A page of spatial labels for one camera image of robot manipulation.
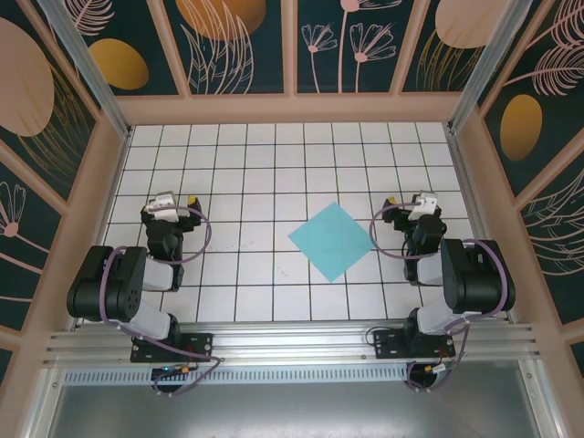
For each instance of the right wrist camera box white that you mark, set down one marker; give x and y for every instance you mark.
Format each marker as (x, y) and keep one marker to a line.
(424, 206)

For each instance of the grey metal sheet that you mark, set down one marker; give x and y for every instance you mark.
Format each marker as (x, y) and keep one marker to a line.
(292, 410)

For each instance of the light blue paper sheet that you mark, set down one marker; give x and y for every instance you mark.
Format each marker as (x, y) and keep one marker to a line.
(328, 242)

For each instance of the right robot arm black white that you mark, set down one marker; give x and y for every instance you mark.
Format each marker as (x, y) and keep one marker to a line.
(479, 278)

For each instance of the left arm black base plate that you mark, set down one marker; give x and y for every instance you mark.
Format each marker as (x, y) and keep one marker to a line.
(201, 347)

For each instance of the aluminium frame post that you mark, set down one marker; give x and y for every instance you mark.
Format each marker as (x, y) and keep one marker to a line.
(91, 68)
(488, 64)

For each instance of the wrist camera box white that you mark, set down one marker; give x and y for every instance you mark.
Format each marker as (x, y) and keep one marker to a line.
(163, 206)
(424, 206)

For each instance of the aluminium side rail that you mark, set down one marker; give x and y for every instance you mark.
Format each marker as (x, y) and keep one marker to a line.
(461, 182)

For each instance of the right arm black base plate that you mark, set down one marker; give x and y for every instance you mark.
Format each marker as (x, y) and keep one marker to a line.
(388, 344)

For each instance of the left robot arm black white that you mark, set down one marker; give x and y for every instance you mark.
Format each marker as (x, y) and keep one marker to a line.
(109, 283)

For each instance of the aluminium mounting rail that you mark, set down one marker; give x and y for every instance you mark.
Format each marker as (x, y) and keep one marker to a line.
(292, 340)

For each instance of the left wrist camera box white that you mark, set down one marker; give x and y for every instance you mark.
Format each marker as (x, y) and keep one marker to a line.
(163, 206)

